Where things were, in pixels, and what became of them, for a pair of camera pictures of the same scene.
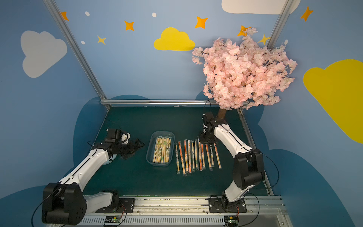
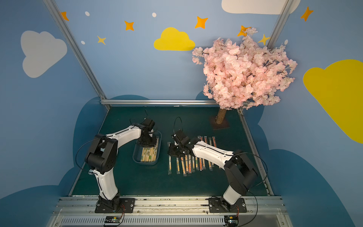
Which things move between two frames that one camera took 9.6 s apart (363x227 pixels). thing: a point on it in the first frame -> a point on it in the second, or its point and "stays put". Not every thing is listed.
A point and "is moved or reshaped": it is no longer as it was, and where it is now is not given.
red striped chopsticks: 185,174 stays put
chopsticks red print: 185,153 stays put
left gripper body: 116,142 -> 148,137
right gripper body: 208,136 -> 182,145
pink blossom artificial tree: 243,73 stays put
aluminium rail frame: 259,211 stays put
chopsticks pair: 200,154 stays put
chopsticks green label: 193,160 stays put
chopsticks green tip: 178,170 stays put
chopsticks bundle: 162,150 -> 149,154
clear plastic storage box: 160,147 is moved or reshaped
